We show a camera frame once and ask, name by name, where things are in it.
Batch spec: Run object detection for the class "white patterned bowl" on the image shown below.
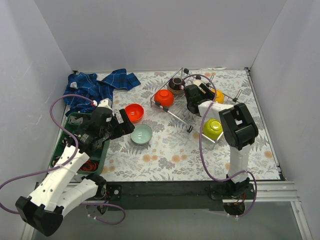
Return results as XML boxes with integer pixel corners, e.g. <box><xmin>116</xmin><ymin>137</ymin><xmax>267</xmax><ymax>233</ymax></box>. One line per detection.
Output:
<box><xmin>192</xmin><ymin>79</ymin><xmax>203</xmax><ymax>87</ymax></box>

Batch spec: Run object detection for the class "pale green celadon bowl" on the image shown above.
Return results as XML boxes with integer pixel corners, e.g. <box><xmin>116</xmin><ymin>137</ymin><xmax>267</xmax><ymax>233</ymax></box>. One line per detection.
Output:
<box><xmin>130</xmin><ymin>124</ymin><xmax>153</xmax><ymax>145</ymax></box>

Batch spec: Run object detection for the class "red-orange bowl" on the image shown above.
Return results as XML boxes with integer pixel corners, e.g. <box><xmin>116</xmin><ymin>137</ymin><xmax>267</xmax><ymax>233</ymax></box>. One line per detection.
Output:
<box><xmin>154</xmin><ymin>89</ymin><xmax>174</xmax><ymax>107</ymax></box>
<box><xmin>124</xmin><ymin>103</ymin><xmax>145</xmax><ymax>123</ymax></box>

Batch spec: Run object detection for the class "yellow-orange bowl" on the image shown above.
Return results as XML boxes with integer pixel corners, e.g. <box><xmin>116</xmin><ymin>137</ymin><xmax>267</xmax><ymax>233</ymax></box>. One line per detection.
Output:
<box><xmin>211</xmin><ymin>89</ymin><xmax>225</xmax><ymax>104</ymax></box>

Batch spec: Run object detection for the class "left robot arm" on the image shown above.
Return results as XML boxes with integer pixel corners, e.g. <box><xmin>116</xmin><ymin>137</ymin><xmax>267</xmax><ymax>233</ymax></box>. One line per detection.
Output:
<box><xmin>15</xmin><ymin>106</ymin><xmax>135</xmax><ymax>237</ymax></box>

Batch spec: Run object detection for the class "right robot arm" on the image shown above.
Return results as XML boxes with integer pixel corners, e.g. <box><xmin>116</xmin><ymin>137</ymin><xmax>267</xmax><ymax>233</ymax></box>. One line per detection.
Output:
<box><xmin>183</xmin><ymin>83</ymin><xmax>259</xmax><ymax>199</ymax></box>

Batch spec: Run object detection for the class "black bowl with gold rim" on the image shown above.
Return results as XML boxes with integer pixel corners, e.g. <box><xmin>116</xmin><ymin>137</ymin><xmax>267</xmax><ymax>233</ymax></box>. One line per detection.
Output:
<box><xmin>167</xmin><ymin>77</ymin><xmax>184</xmax><ymax>96</ymax></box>

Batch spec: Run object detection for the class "lime green bowl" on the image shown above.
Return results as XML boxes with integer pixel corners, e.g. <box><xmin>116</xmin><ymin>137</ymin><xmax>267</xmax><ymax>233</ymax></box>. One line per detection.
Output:
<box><xmin>202</xmin><ymin>118</ymin><xmax>223</xmax><ymax>140</ymax></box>

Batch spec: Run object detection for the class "green compartment tray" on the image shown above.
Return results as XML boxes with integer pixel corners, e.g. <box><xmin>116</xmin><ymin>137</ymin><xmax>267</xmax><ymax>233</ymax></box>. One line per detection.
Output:
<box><xmin>49</xmin><ymin>112</ymin><xmax>110</xmax><ymax>175</ymax></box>

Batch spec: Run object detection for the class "blue plaid cloth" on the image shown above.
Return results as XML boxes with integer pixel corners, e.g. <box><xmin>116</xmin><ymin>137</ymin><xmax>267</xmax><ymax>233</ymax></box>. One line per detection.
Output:
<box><xmin>64</xmin><ymin>68</ymin><xmax>141</xmax><ymax>116</ymax></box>

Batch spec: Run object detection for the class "metal wire dish rack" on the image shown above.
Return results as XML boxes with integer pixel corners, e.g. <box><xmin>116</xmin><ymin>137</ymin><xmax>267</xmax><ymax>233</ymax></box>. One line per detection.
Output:
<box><xmin>149</xmin><ymin>66</ymin><xmax>248</xmax><ymax>145</ymax></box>

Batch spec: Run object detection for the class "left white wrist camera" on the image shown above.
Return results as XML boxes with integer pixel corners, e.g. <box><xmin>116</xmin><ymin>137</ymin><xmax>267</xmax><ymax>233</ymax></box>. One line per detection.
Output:
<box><xmin>91</xmin><ymin>98</ymin><xmax>113</xmax><ymax>111</ymax></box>

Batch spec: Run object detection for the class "red coiled cable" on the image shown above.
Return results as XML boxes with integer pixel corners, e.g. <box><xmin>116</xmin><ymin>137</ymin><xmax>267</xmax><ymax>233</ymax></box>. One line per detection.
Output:
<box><xmin>81</xmin><ymin>160</ymin><xmax>100</xmax><ymax>173</ymax></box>

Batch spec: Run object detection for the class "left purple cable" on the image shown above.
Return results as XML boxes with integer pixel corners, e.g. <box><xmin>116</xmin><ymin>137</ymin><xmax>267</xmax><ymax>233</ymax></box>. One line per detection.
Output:
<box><xmin>0</xmin><ymin>94</ymin><xmax>126</xmax><ymax>225</ymax></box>

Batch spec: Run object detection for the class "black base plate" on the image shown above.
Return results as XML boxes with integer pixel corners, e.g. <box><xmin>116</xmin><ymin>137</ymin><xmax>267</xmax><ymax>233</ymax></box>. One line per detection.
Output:
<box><xmin>106</xmin><ymin>181</ymin><xmax>254</xmax><ymax>212</ymax></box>

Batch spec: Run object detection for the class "aluminium frame rail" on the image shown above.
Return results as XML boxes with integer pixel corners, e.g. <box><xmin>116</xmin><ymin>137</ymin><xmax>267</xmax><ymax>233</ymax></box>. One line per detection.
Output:
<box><xmin>21</xmin><ymin>181</ymin><xmax>313</xmax><ymax>240</ymax></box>

